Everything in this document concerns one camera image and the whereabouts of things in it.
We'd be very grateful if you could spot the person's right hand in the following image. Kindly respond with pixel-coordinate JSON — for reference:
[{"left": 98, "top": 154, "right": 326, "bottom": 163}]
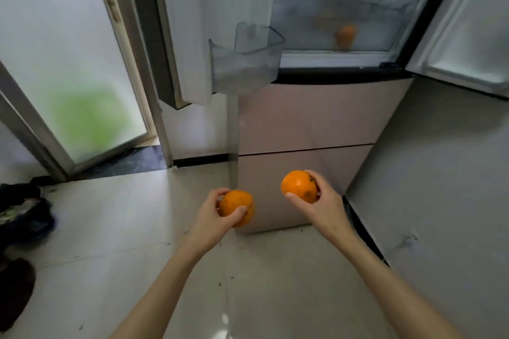
[{"left": 284, "top": 169, "right": 350, "bottom": 240}]

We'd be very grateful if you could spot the person's left hand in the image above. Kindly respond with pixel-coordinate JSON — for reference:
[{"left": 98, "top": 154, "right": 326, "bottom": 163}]
[{"left": 187, "top": 188, "right": 248, "bottom": 250}]

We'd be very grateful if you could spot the silver pink refrigerator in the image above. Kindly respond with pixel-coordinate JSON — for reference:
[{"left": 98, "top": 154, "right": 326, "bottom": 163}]
[{"left": 123, "top": 0, "right": 509, "bottom": 235}]

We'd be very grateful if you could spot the clear crisper drawer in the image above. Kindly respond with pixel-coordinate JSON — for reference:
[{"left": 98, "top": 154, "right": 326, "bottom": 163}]
[{"left": 272, "top": 0, "right": 422, "bottom": 53}]

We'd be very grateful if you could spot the person's right forearm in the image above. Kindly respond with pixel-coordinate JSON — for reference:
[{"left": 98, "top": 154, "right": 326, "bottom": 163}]
[{"left": 330, "top": 223, "right": 466, "bottom": 339}]

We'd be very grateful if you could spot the person's left forearm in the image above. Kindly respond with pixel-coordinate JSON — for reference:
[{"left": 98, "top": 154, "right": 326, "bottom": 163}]
[{"left": 109, "top": 237, "right": 217, "bottom": 339}]

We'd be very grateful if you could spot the clear door bin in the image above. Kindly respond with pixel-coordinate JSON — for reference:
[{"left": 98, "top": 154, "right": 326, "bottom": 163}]
[{"left": 208, "top": 21, "right": 285, "bottom": 96}]

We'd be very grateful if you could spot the black trash bag bin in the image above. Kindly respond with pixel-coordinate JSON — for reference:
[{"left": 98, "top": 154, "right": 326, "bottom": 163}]
[{"left": 0, "top": 183, "right": 56, "bottom": 248}]

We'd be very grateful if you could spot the dark brown dustpan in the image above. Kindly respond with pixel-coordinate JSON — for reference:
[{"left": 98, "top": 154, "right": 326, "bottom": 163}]
[{"left": 0, "top": 257, "right": 37, "bottom": 332}]

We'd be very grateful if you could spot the brass door latch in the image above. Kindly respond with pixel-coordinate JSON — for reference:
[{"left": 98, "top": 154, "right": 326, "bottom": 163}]
[{"left": 105, "top": 0, "right": 120, "bottom": 25}]

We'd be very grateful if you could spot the frosted glass door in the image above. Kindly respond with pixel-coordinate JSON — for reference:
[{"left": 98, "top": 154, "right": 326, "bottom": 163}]
[{"left": 0, "top": 0, "right": 174, "bottom": 183}]

